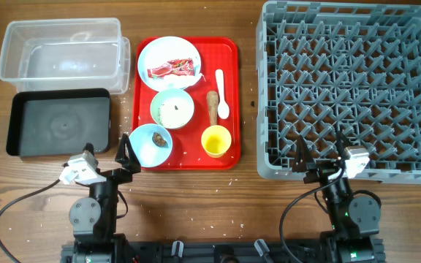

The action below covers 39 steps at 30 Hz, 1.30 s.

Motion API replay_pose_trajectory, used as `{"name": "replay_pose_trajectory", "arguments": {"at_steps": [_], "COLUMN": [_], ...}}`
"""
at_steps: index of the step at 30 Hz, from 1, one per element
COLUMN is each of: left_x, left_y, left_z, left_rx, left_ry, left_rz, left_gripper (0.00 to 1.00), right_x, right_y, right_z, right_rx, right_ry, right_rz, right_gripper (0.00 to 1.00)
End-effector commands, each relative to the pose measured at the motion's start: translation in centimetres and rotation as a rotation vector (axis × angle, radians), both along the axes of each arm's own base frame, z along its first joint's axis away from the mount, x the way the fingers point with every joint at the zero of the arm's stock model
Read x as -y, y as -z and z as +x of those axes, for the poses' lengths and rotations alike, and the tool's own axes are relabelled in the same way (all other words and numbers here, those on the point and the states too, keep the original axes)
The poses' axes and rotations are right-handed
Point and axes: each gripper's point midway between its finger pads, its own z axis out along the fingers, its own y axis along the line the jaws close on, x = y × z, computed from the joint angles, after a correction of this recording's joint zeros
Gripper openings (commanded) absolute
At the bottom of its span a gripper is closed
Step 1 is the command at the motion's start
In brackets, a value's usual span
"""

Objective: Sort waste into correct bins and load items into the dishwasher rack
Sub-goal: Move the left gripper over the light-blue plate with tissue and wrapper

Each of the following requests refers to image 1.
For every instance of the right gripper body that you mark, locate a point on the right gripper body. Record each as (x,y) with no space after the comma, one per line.
(321,174)

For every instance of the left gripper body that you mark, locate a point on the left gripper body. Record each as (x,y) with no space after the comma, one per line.
(119,176)

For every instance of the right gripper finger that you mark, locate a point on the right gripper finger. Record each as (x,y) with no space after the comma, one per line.
(341,143)
(304,161)

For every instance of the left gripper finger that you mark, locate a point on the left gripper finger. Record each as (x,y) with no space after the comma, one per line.
(126,157)
(89,148)

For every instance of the light blue bowl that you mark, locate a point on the light blue bowl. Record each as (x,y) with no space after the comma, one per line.
(146,150)

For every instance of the brown food scrap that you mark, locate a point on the brown food scrap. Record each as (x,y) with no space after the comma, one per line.
(158,140)

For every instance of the green bowl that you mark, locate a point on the green bowl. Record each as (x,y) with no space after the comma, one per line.
(172,108)

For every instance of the yellow cup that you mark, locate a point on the yellow cup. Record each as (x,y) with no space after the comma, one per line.
(216,141)

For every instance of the red snack wrapper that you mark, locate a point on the red snack wrapper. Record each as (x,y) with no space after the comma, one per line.
(177,67)

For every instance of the brown carrot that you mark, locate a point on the brown carrot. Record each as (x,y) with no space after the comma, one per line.
(212,103)

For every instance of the light blue plate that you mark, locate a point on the light blue plate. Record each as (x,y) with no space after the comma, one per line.
(164,49)

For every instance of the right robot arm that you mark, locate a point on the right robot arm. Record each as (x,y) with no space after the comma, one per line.
(354,215)

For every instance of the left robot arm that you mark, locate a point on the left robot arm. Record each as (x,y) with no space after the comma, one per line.
(94,217)

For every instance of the black waste tray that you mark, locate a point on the black waste tray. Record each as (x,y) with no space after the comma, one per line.
(60,122)

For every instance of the grey dishwasher rack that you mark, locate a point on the grey dishwasher rack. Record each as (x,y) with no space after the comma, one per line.
(325,68)

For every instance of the clear plastic waste bin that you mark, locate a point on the clear plastic waste bin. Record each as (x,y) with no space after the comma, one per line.
(61,54)

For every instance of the red serving tray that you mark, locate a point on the red serving tray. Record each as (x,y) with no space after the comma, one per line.
(187,152)

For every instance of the white plastic spoon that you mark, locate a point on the white plastic spoon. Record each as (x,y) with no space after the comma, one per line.
(223,109)

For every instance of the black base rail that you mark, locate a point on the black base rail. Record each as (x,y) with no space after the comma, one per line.
(307,250)

